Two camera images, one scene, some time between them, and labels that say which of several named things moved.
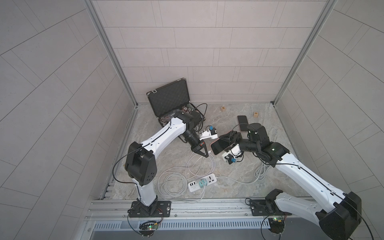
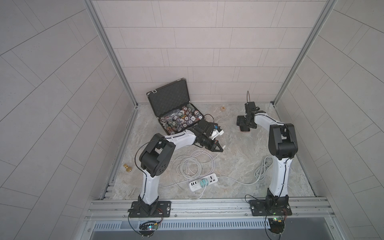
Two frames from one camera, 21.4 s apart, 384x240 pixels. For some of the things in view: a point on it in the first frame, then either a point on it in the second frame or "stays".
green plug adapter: (202, 183) stays
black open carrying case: (168, 100) stays
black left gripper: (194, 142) -> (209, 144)
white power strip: (197, 184) stays
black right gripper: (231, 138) -> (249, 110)
